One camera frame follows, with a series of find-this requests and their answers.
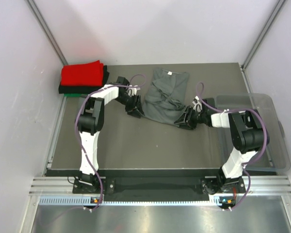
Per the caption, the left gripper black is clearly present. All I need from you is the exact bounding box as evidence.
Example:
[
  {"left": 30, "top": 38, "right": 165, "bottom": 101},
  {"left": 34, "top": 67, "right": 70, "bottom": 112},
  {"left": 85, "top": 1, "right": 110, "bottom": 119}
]
[{"left": 114, "top": 93, "right": 145, "bottom": 118}]

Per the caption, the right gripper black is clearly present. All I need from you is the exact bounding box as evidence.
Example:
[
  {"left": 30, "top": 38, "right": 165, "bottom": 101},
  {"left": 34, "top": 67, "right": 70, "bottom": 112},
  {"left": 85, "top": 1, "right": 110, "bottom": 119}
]
[{"left": 174, "top": 106, "right": 207, "bottom": 130}]

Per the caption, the grey t shirt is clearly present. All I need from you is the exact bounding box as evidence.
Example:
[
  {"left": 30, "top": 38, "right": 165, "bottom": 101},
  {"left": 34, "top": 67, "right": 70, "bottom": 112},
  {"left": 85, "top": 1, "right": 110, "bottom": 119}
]
[{"left": 142, "top": 68, "right": 190, "bottom": 126}]

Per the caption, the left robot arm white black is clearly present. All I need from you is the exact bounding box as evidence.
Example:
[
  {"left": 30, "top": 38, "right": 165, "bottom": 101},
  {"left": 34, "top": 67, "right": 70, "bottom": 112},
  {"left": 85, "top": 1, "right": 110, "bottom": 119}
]
[{"left": 73, "top": 76, "right": 144, "bottom": 194}]

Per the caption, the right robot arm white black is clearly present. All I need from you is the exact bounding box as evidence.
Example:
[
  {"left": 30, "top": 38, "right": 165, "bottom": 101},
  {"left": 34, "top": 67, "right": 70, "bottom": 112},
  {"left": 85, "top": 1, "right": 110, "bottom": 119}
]
[{"left": 174, "top": 97, "right": 269, "bottom": 195}]

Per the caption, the red folded t shirt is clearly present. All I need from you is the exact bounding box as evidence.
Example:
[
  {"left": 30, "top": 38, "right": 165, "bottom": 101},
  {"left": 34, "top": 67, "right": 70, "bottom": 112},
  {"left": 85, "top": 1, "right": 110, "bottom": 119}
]
[{"left": 60, "top": 60, "right": 104, "bottom": 86}]

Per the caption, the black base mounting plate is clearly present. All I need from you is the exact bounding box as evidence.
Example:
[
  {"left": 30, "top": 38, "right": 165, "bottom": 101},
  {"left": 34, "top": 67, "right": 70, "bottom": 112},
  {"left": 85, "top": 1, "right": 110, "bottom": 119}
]
[{"left": 72, "top": 168, "right": 245, "bottom": 201}]

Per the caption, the green folded t shirt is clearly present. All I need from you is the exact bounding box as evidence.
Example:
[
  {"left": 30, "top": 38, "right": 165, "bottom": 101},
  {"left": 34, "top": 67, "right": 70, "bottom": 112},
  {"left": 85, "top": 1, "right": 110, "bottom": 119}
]
[{"left": 64, "top": 93, "right": 88, "bottom": 98}]

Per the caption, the black folded t shirt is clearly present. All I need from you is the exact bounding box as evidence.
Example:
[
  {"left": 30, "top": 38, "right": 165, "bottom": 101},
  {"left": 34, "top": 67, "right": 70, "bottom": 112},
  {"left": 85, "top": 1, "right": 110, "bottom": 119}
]
[{"left": 58, "top": 66, "right": 110, "bottom": 95}]

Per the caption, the clear plastic bin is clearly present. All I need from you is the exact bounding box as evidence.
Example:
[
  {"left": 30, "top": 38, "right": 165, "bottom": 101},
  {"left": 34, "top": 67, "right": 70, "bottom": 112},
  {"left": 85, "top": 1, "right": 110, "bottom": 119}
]
[{"left": 215, "top": 93, "right": 291, "bottom": 172}]

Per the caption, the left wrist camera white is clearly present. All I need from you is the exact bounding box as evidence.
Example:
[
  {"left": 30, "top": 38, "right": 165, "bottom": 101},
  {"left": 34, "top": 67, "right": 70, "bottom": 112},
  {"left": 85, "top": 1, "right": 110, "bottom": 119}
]
[{"left": 127, "top": 85, "right": 140, "bottom": 97}]

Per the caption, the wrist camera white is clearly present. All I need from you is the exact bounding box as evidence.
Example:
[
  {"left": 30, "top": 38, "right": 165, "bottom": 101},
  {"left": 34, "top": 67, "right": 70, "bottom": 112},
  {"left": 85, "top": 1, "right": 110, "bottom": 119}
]
[
  {"left": 127, "top": 85, "right": 140, "bottom": 97},
  {"left": 192, "top": 96, "right": 203, "bottom": 113}
]

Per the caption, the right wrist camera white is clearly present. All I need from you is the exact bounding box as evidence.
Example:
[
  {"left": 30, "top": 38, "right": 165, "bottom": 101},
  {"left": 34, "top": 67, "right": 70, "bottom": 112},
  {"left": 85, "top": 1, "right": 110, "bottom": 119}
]
[{"left": 192, "top": 96, "right": 203, "bottom": 113}]

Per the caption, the slotted cable duct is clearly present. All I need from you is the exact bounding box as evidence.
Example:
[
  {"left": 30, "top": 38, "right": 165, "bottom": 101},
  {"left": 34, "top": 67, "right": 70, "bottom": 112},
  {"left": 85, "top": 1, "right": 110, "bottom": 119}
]
[{"left": 39, "top": 196, "right": 235, "bottom": 207}]

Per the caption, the aluminium frame rail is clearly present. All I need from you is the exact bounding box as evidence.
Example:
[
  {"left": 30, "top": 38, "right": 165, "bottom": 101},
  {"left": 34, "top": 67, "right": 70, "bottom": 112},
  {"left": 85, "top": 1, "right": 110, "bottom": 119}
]
[{"left": 29, "top": 176, "right": 291, "bottom": 196}]

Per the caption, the left corner aluminium post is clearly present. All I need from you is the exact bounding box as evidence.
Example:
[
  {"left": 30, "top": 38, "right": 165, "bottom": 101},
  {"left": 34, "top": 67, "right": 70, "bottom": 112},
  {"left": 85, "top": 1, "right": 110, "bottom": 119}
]
[{"left": 25, "top": 0, "right": 68, "bottom": 66}]

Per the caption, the corner aluminium post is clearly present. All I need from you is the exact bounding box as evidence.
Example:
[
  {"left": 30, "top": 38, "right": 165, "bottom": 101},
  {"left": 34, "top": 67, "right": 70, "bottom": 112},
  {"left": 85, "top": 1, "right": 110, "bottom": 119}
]
[
  {"left": 241, "top": 0, "right": 287, "bottom": 72},
  {"left": 25, "top": 0, "right": 68, "bottom": 66}
]

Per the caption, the right corner aluminium post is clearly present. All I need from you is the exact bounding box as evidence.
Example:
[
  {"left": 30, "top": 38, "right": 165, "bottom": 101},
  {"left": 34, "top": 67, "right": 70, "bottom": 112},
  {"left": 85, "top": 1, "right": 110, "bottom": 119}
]
[{"left": 241, "top": 0, "right": 287, "bottom": 72}]

